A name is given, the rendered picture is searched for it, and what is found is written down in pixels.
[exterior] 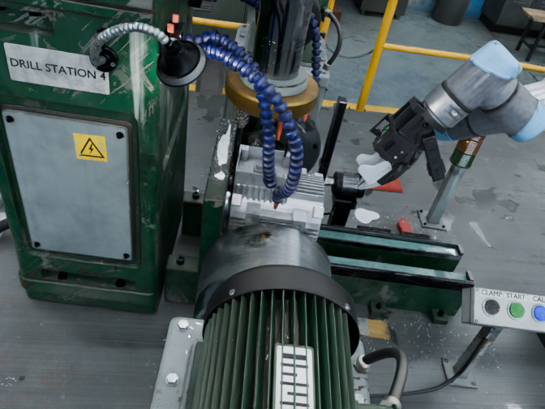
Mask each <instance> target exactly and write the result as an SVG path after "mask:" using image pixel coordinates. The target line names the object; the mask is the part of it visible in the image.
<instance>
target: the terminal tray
mask: <svg viewBox="0 0 545 409"><path fill-rule="evenodd" d="M243 147H247V149H244V148H243ZM262 150H263V148H260V147H255V146H249V145H244V144H240V149H239V153H238V160H237V165H236V170H235V176H234V189H233V193H235V194H241V195H242V199H243V198H244V197H246V198H247V200H249V199H250V198H252V200H255V199H258V201H261V200H264V203H265V202H267V200H268V201H269V203H270V204H271V203H272V202H273V200H272V196H273V190H274V189H275V188H266V187H265V185H264V182H263V177H264V176H263V169H262V168H263V166H262V162H263V160H262V156H263V154H262ZM284 155H285V151H279V150H275V155H274V156H275V161H274V162H275V175H276V178H275V180H276V181H277V186H283V185H284V184H285V182H286V179H287V177H286V176H285V174H288V172H289V167H290V156H287V155H286V157H284ZM240 167H243V170H241V169H240ZM287 200H288V198H285V199H284V200H283V201H282V202H281V205H283V204H286V203H287Z"/></svg>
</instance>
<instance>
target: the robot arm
mask: <svg viewBox="0 0 545 409"><path fill-rule="evenodd" d="M521 70H522V67H521V64H520V63H519V62H518V61H517V60H516V59H515V58H514V57H513V56H512V55H511V54H510V53H509V51H508V50H507V49H506V48H505V47H504V46H503V45H502V44H501V43H500V42H498V41H489V42H488V43H487V44H486V45H484V46H483V47H482V48H480V49H479V50H478V51H476V52H475V53H474V54H471V55H470V58H469V59H468V60H466V61H465V62H464V63H463V64H462V65H461V66H459V67H458V68H457V69H456V70H455V72H453V73H452V74H451V75H450V76H449V77H448V78H447V79H445V80H444V81H443V82H442V83H440V84H439V85H438V86H437V87H436V88H434V89H433V90H432V91H431V92H430V93H428V94H427V95H426V96H425V97H424V100H423V101H420V100H419V99H418V98H417V97H416V96H413V97H412V98H410V99H409V100H408V101H407V102H406V103H405V104H404V105H403V106H402V107H401V108H400V109H399V110H398V111H397V112H396V113H394V114H393V115H391V114H390V113H387V114H386V115H385V116H384V117H383V118H382V119H381V120H380V121H379V122H378V123H377V124H376V125H375V126H374V127H373V128H371V129H370V132H371V133H373V134H374V135H375V136H376V138H375V141H374V142H373V143H372V144H373V148H374V150H375V151H376V153H374V154H373V155H367V154H363V153H362V154H360V155H358V156H357V158H356V161H357V163H358V164H359V168H358V172H359V173H360V174H361V175H362V178H361V179H360V181H359V183H358V185H357V186H358V189H359V190H363V189H368V188H373V187H378V186H380V185H382V186H383V185H385V184H387V183H390V182H392V181H394V180H396V179H398V178H399V177H400V176H402V175H403V174H404V173H405V172H406V171H407V170H408V169H409V168H410V167H411V166H412V165H413V164H414V163H415V162H416V161H417V160H418V159H419V157H420V154H422V153H423V152H422V151H423V150H424V151H425V154H426V158H427V163H426V165H427V173H428V174H429V177H431V178H432V180H433V182H435V181H439V180H442V179H445V174H444V173H446V169H445V164H444V161H443V159H441V156H440V151H439V146H438V143H437V139H438V140H441V141H452V142H454V141H457V140H464V139H469V138H474V137H479V136H490V135H495V134H500V133H506V134H507V136H508V137H509V138H512V139H513V140H515V141H517V142H526V141H529V140H532V139H534V138H535V137H537V136H538V135H539V134H541V133H542V131H543V130H544V129H545V78H544V79H543V80H542V81H539V82H536V83H532V84H527V85H524V86H523V85H522V84H521V83H520V82H519V81H518V80H517V78H516V77H517V75H518V74H519V73H520V72H521ZM384 120H387V121H388V122H389V125H387V124H386V125H385V126H384V127H383V130H381V129H376V127H377V126H378V125H379V124H380V123H382V122H383V121H384ZM436 138H437V139H436ZM392 163H393V165H392Z"/></svg>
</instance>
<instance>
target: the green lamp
mask: <svg viewBox="0 0 545 409"><path fill-rule="evenodd" d="M476 155H477V154H475V155H469V154H466V153H463V152H462V151H460V150H459V149H458V148H457V146H456V147H455V149H454V151H453V154H452V156H451V160H452V162H453V163H455V164H456V165H458V166H462V167H469V166H471V164H472V162H473V160H474V159H475V157H476Z"/></svg>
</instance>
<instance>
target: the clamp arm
mask: <svg viewBox="0 0 545 409"><path fill-rule="evenodd" d="M346 106H347V99H346V97H342V96H338V98H337V103H336V102H334V103H333V111H334V113H333V118H332V122H331V124H330V128H329V131H328V136H327V139H326V143H325V146H324V151H323V154H322V157H320V158H319V169H318V173H319V174H323V176H324V185H325V184H328V182H325V180H326V181H328V179H326V178H327V173H328V168H329V166H330V162H331V160H332V156H333V151H334V149H335V145H336V142H337V137H338V134H339V131H340V128H341V123H342V120H343V117H344V114H345V109H346ZM325 186H327V185H325Z"/></svg>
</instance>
